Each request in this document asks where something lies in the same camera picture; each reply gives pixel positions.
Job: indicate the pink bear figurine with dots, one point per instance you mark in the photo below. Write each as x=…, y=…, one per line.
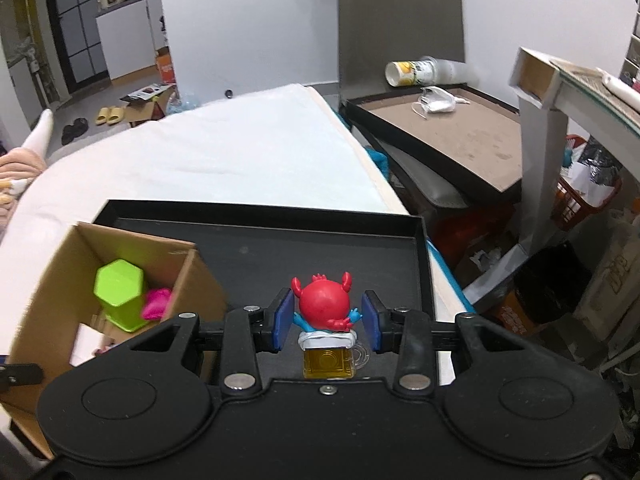
x=155, y=304

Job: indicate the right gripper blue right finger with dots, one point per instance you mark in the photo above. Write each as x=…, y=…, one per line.
x=406, y=333

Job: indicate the red basket under desk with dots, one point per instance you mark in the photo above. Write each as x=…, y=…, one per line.
x=589, y=179

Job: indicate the black glass door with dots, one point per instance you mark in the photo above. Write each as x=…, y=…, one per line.
x=77, y=41

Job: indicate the white face mask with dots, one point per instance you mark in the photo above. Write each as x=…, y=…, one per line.
x=437, y=101

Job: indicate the black tray with brown base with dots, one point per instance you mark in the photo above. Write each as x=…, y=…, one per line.
x=477, y=148

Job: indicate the green hexagonal box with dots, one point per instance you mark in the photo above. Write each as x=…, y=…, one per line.
x=120, y=288

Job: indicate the brown cardboard box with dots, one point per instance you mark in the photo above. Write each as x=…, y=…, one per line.
x=64, y=300

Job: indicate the grey chair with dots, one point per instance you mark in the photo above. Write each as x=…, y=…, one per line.
x=372, y=33

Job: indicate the yellow slippers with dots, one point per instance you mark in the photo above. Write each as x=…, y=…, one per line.
x=109, y=116

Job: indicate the paper cup stack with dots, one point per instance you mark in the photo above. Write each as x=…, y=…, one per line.
x=427, y=72

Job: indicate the white sock foot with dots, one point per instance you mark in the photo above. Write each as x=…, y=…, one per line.
x=39, y=139

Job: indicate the white kitchen cabinet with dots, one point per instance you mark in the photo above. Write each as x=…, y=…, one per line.
x=130, y=35

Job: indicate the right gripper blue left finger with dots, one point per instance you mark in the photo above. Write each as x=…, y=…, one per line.
x=248, y=331

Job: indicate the white USB charger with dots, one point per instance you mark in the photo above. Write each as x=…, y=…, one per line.
x=88, y=343

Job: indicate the white remote control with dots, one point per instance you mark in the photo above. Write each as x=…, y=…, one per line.
x=621, y=90

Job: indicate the orange box on floor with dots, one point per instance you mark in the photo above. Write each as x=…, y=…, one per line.
x=164, y=66

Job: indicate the black shallow tray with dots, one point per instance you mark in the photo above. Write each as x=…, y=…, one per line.
x=254, y=251

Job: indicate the open cardboard box on floor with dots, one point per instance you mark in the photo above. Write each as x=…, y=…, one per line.
x=147, y=103

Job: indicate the beige blanket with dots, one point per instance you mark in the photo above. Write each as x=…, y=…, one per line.
x=19, y=168

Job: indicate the red crab figurine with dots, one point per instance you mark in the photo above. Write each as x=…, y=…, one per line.
x=327, y=320

